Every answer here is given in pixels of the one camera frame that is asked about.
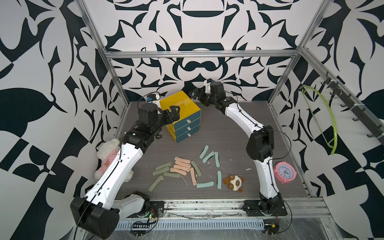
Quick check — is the yellow teal drawer cabinet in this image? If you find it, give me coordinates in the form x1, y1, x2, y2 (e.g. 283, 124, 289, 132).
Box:
160, 91, 202, 143

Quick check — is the teal folding knife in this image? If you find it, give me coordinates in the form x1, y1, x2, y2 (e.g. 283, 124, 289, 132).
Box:
202, 151, 215, 163
196, 181, 215, 189
217, 171, 222, 189
215, 152, 221, 168
199, 145, 209, 159

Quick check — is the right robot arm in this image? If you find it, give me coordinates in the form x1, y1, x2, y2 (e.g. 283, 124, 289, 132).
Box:
188, 81, 284, 215

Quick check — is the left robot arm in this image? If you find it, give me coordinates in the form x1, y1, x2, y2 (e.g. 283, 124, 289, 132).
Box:
70, 103, 181, 240

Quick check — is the olive folding knife upper left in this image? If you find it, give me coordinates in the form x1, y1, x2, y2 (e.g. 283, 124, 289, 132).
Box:
155, 162, 172, 171

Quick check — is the olive folding knife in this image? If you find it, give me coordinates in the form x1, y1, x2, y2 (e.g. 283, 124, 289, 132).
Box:
155, 162, 172, 171
163, 172, 181, 178
153, 167, 170, 176
191, 161, 202, 177

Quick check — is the pink folding knife top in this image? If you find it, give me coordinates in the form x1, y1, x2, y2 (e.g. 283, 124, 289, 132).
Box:
175, 157, 191, 164

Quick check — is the white teddy bear pink shirt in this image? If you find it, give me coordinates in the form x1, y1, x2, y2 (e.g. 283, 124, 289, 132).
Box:
94, 138, 120, 180

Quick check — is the olive folding knife middle left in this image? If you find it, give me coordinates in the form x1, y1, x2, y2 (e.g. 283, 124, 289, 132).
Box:
153, 167, 170, 176

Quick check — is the olive folding knife centre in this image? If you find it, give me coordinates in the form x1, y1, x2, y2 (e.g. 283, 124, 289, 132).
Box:
163, 172, 181, 178

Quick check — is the olive folding knife right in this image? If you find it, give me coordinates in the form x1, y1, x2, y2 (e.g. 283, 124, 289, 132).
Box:
191, 161, 202, 177

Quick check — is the olive folding knife lowest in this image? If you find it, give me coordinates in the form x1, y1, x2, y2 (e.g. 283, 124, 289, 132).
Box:
148, 175, 164, 192

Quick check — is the pink folding knife upright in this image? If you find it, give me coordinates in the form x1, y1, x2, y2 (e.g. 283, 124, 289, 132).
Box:
190, 167, 197, 186

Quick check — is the green hanging hoop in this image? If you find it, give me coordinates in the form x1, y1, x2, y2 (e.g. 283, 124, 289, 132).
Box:
300, 85, 339, 156

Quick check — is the brown white plush toy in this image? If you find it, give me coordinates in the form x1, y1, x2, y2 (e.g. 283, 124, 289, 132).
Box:
223, 175, 245, 193

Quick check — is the pink alarm clock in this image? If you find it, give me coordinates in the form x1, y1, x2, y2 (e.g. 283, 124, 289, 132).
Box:
274, 162, 297, 184

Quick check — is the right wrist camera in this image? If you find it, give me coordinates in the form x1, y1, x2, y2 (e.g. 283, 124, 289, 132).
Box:
204, 79, 213, 94

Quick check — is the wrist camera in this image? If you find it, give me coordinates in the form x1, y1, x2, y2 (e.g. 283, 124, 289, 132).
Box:
146, 93, 161, 108
204, 79, 213, 94

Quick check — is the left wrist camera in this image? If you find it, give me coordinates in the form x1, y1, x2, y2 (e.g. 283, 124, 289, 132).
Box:
146, 93, 161, 108

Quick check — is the aluminium frame rail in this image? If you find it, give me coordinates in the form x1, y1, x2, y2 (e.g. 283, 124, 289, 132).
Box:
105, 50, 298, 59

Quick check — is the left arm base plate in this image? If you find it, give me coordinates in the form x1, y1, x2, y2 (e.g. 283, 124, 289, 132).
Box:
138, 200, 165, 218

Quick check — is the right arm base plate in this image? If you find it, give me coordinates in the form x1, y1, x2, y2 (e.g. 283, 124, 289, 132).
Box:
242, 198, 288, 217

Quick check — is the black wall hook rack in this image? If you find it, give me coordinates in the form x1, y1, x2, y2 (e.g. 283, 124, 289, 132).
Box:
322, 72, 384, 145

